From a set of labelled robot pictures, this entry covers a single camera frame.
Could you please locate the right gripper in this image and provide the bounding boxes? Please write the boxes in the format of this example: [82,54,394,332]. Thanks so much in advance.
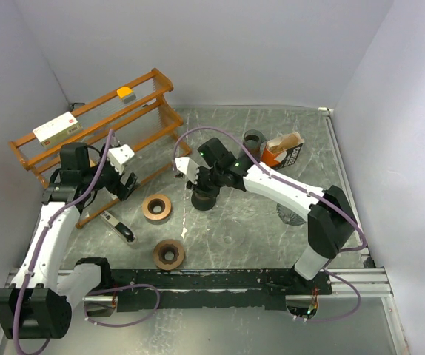
[187,164,224,198]

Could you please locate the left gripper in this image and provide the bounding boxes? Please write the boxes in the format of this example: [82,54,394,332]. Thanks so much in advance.
[83,143,140,200]

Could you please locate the dark glass carafe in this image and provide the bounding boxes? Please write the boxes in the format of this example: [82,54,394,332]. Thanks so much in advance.
[191,192,217,212]

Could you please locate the orange coffee filter box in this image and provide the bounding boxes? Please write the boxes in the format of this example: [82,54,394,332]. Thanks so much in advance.
[261,132,304,170]

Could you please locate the clear glass ribbed dripper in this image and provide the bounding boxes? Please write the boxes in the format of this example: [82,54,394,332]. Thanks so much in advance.
[276,203,306,226]

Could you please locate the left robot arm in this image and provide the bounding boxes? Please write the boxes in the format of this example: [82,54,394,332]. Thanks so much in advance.
[0,143,138,339]

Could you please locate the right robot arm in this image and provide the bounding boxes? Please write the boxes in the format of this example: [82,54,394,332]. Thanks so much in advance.
[175,138,357,294]

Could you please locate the silver black coffee scoop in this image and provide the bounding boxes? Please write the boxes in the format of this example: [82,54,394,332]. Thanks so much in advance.
[100,211,137,245]

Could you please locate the clear glass lid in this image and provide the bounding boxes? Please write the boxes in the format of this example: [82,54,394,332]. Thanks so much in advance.
[215,220,245,249]

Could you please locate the grey glass carafe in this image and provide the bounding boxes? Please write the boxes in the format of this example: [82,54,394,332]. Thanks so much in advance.
[243,129,266,161]

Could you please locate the orange wooden rack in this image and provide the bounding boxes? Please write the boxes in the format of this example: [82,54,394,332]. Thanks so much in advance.
[8,68,183,229]

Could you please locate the white flat box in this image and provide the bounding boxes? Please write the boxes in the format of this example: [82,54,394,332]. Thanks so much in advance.
[33,112,81,149]

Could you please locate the orange grey small box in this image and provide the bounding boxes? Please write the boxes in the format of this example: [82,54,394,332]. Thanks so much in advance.
[116,86,136,104]

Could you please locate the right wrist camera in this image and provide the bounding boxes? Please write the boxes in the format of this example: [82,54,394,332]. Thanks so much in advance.
[175,157,200,184]

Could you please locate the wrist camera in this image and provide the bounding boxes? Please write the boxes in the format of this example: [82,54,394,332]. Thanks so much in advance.
[107,144,135,175]
[175,157,200,184]

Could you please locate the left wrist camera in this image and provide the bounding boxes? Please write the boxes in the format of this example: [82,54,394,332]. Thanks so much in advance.
[107,144,135,175]

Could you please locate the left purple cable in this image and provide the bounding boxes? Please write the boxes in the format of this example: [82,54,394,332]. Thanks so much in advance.
[14,128,161,354]

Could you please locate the purple cable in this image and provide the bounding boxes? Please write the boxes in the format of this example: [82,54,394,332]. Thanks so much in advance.
[171,126,369,323]
[14,128,161,354]

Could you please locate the brown scalloped dripper ring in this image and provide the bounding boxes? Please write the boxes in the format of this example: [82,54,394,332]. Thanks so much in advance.
[153,238,186,271]

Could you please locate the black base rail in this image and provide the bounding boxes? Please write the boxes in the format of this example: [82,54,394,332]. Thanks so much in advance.
[112,268,332,312]

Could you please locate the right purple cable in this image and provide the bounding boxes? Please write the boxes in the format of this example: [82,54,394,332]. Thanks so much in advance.
[171,126,369,323]

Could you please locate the aluminium frame rail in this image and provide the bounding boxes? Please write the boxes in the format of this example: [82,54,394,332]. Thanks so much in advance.
[3,268,394,299]

